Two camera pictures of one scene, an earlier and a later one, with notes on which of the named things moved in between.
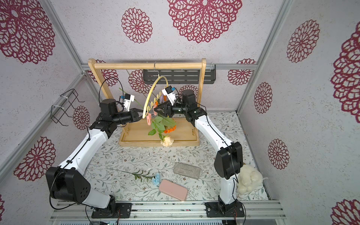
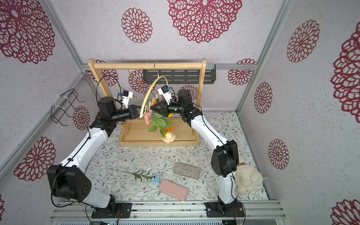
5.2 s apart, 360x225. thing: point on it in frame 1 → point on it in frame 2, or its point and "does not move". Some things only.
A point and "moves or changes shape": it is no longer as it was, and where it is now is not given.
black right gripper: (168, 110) does not move
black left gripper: (134, 115) does not move
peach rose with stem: (166, 141) → (167, 137)
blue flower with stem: (156, 179) does not move
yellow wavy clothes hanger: (145, 114) moves or changes shape
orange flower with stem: (169, 124) does not move
